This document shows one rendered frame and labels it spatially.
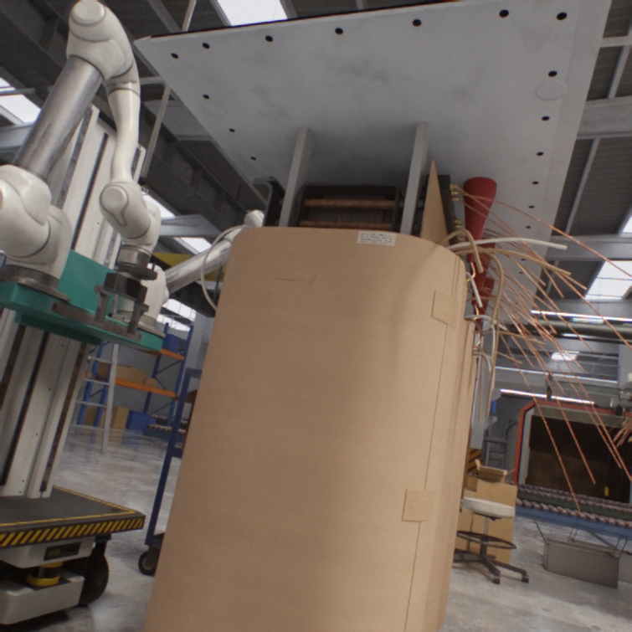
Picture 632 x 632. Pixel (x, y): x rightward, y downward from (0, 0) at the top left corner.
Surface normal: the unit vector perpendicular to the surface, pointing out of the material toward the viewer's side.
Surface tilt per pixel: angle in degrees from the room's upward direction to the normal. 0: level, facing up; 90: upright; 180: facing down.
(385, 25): 180
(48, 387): 90
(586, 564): 90
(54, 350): 90
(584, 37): 169
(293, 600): 90
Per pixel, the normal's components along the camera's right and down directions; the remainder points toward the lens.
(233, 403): -0.36, -0.26
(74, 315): 0.91, 0.09
